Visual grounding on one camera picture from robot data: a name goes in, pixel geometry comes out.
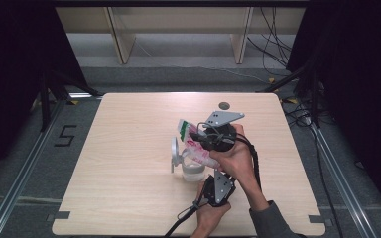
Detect aluminium floor rail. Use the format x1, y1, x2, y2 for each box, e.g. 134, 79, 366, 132
311, 125, 380, 238
0, 92, 93, 238

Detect right hand-held gripper cable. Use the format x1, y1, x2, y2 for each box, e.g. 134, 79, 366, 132
234, 133, 263, 192

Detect person's right hand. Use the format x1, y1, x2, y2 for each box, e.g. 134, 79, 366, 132
209, 124, 262, 194

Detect black curtain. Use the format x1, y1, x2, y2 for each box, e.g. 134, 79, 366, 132
0, 0, 90, 186
286, 0, 381, 212

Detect white lidded container with handle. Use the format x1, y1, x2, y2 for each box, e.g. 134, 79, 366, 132
170, 136, 209, 183

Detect beige wooden desk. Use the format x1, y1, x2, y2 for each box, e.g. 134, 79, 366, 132
55, 6, 307, 65

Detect pink and clear plastic bag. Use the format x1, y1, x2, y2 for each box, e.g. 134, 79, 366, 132
177, 118, 221, 169

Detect person's left hand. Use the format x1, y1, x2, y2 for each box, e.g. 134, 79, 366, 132
190, 181, 231, 238

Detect hand-held gripper cable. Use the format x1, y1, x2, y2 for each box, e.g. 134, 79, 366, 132
164, 184, 212, 238
234, 133, 263, 192

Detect black metal stand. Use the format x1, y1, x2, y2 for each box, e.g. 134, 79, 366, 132
256, 62, 321, 128
39, 68, 103, 133

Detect black floor cables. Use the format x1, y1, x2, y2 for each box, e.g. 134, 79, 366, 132
283, 95, 316, 129

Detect black table bracket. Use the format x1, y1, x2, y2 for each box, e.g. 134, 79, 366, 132
46, 210, 71, 222
308, 214, 333, 227

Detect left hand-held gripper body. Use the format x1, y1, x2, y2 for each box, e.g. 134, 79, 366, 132
201, 169, 236, 208

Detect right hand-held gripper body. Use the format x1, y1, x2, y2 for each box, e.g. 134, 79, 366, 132
198, 110, 246, 153

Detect left hand-held gripper cable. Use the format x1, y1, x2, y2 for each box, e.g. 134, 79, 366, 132
164, 184, 212, 238

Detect hanging black cables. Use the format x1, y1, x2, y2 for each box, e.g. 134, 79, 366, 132
246, 6, 294, 77

